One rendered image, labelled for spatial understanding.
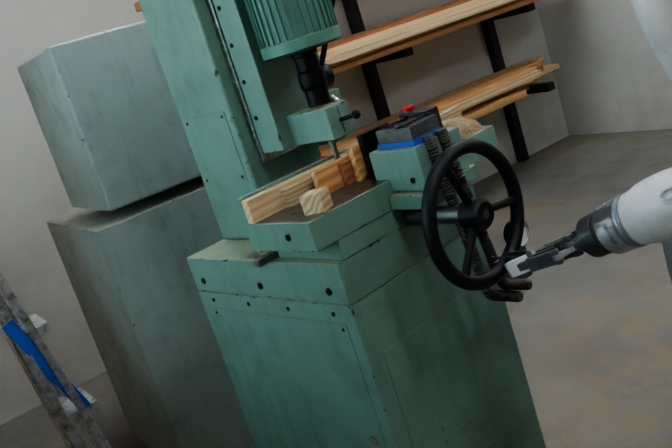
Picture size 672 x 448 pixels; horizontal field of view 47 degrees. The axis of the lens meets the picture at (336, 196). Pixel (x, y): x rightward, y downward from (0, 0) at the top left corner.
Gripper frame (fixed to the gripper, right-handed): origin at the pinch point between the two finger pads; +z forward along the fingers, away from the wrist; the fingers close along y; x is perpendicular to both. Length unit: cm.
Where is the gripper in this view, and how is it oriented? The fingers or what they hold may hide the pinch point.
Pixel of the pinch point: (522, 264)
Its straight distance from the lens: 149.2
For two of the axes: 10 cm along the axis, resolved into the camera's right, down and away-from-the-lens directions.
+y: -7.0, 3.6, -6.2
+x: 5.0, 8.6, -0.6
